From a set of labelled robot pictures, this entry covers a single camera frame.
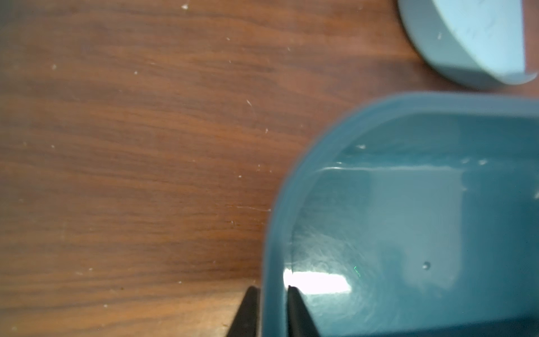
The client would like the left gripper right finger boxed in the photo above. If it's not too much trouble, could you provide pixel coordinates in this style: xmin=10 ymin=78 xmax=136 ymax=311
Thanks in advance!
xmin=286 ymin=286 xmax=320 ymax=337

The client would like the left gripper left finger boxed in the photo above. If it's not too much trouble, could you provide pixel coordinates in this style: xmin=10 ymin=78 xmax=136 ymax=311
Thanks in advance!
xmin=226 ymin=286 xmax=261 ymax=337

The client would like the dark teal storage box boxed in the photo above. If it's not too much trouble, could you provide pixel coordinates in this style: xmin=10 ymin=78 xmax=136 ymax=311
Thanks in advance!
xmin=261 ymin=92 xmax=538 ymax=336

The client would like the light teal dustpan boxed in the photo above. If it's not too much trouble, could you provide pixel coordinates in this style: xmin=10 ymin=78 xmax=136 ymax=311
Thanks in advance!
xmin=397 ymin=0 xmax=537 ymax=90

